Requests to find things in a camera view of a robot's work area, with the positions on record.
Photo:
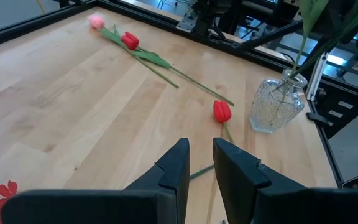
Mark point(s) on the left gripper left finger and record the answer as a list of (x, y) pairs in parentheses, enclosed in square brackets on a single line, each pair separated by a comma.
[(135, 205)]

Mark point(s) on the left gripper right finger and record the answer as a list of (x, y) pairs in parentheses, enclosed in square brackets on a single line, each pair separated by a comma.
[(259, 202)]

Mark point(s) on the red artificial tulip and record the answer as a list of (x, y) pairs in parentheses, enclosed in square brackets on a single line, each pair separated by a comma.
[(202, 172), (130, 40)]

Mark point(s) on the deep pink artificial tulip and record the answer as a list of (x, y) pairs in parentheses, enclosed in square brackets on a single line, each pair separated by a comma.
[(222, 111)]

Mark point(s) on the red artificial flower bunch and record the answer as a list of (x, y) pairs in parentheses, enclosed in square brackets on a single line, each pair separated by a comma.
[(6, 190)]

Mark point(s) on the light pink artificial tulip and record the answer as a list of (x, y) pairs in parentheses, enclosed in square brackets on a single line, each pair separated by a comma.
[(96, 21)]

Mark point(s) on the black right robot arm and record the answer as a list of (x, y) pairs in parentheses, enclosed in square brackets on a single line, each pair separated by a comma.
[(208, 15)]

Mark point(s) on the clear cut-glass vase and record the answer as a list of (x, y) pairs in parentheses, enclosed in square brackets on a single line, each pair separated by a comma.
[(275, 109)]

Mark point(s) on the black smartphone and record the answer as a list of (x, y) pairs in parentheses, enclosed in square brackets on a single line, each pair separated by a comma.
[(356, 183)]

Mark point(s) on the silver metal bracket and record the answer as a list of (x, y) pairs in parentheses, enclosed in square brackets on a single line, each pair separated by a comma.
[(317, 74)]

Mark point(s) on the black aluminium table frame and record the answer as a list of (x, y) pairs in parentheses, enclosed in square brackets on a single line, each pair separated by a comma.
[(26, 27)]

